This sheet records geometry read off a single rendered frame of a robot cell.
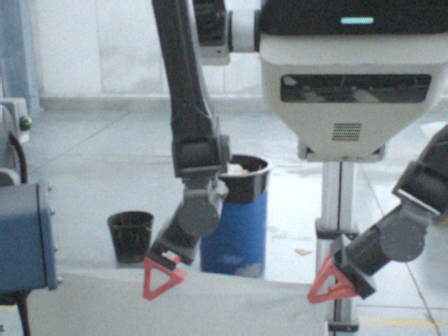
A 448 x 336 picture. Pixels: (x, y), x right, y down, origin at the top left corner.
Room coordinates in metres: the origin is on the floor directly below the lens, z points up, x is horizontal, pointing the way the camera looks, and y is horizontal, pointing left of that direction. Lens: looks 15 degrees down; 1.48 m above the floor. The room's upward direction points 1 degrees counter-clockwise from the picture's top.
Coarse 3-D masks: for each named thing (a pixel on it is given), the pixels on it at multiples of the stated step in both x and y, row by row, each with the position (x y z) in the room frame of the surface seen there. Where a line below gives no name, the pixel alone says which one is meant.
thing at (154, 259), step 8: (152, 248) 0.78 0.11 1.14; (152, 256) 0.75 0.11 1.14; (160, 256) 0.77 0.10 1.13; (144, 264) 0.76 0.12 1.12; (152, 264) 0.75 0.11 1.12; (160, 264) 0.75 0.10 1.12; (168, 264) 0.75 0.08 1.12; (176, 264) 0.77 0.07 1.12; (144, 272) 0.76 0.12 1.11; (168, 272) 0.75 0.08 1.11; (176, 272) 0.76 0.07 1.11; (184, 272) 0.77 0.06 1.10; (144, 280) 0.77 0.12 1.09; (168, 280) 0.77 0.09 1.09; (176, 280) 0.75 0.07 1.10; (144, 288) 0.77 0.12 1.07; (160, 288) 0.77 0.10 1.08; (168, 288) 0.76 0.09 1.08; (144, 296) 0.77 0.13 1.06; (152, 296) 0.77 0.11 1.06
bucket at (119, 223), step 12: (120, 216) 3.38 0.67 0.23; (132, 216) 3.41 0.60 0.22; (144, 216) 3.39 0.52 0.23; (120, 228) 3.13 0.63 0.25; (132, 228) 3.13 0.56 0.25; (144, 228) 3.15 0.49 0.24; (120, 240) 3.15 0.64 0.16; (132, 240) 3.15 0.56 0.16; (144, 240) 3.19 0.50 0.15; (120, 252) 3.17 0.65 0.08; (132, 252) 3.16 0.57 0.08; (144, 252) 3.20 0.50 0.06
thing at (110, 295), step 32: (64, 288) 0.82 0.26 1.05; (96, 288) 0.80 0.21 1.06; (128, 288) 0.79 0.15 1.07; (192, 288) 0.77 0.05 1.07; (224, 288) 0.77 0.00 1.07; (256, 288) 0.78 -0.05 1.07; (288, 288) 0.78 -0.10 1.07; (320, 288) 0.77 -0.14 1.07; (32, 320) 0.82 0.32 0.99; (64, 320) 0.82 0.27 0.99; (96, 320) 0.81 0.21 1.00; (128, 320) 0.79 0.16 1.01; (160, 320) 0.78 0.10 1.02; (192, 320) 0.77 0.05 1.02; (224, 320) 0.77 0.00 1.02; (256, 320) 0.78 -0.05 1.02; (288, 320) 0.78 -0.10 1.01; (320, 320) 0.77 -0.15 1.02
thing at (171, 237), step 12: (180, 204) 0.80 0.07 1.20; (168, 216) 0.86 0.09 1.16; (168, 228) 0.80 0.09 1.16; (180, 228) 0.79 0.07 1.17; (156, 240) 0.77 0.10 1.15; (168, 240) 0.78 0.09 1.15; (180, 240) 0.79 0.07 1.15; (192, 240) 0.79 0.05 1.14; (180, 252) 0.76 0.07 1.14; (192, 252) 0.78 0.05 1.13
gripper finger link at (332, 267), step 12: (336, 240) 0.80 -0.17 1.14; (336, 252) 0.76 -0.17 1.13; (336, 264) 0.74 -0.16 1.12; (324, 276) 0.75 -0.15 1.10; (336, 276) 0.75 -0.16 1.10; (348, 276) 0.74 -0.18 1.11; (312, 288) 0.76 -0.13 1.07; (348, 288) 0.74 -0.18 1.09; (312, 300) 0.77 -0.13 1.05; (324, 300) 0.76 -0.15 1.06
